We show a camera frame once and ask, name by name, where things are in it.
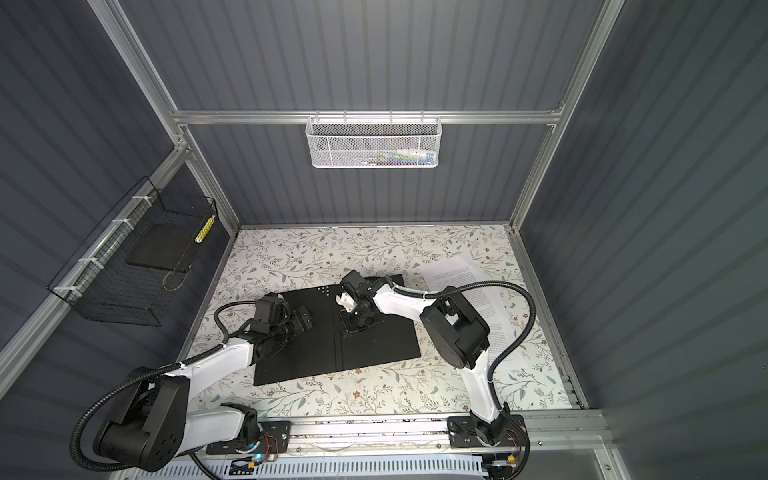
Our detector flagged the orange folder black inside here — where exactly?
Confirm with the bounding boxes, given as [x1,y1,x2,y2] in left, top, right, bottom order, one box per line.
[253,284,421,386]

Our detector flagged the printed paper sheet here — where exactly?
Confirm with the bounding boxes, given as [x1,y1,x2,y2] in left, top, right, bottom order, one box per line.
[418,253,511,361]

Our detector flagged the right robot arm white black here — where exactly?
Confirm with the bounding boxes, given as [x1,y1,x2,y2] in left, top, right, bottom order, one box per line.
[336,270,518,446]

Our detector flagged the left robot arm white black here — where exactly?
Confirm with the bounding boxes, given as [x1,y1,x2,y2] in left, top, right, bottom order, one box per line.
[70,293,313,472]

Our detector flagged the yellow marker pen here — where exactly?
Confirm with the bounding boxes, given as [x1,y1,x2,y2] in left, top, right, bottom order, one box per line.
[194,214,216,244]

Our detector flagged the black pad in basket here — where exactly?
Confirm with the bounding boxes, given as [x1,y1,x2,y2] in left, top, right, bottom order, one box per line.
[127,224,202,273]

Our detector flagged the white vented cover strip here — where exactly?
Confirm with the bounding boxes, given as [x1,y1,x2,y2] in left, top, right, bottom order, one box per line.
[131,454,488,480]

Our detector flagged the pens in white basket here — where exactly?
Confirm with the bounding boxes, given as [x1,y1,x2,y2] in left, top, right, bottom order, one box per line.
[356,148,438,166]

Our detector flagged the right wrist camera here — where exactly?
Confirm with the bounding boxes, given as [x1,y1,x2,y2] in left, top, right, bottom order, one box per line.
[335,292,357,313]

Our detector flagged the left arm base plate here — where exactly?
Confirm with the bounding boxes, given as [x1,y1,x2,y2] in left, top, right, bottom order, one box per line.
[205,421,292,455]

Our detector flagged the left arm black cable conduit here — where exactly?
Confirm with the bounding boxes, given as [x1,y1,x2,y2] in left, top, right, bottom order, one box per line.
[69,298,259,473]

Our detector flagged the black wire mesh basket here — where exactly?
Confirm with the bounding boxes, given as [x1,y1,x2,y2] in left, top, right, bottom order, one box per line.
[48,180,218,327]

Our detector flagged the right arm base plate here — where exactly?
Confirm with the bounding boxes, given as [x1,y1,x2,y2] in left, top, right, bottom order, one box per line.
[447,413,530,449]

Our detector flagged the white wire mesh basket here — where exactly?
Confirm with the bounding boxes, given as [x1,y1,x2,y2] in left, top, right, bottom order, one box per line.
[305,119,443,169]

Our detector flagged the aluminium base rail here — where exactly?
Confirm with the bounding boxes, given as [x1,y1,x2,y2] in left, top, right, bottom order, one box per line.
[279,410,615,458]

